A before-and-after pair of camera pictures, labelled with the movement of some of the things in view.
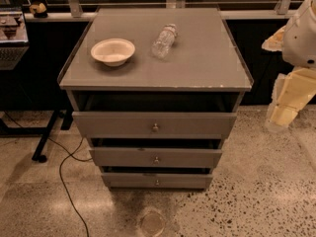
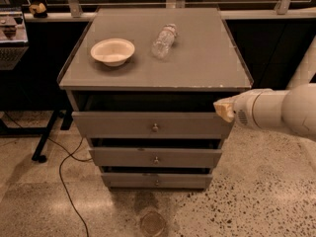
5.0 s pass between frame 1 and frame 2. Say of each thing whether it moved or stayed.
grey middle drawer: stayed
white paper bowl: stayed
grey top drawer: stayed
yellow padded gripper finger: moved
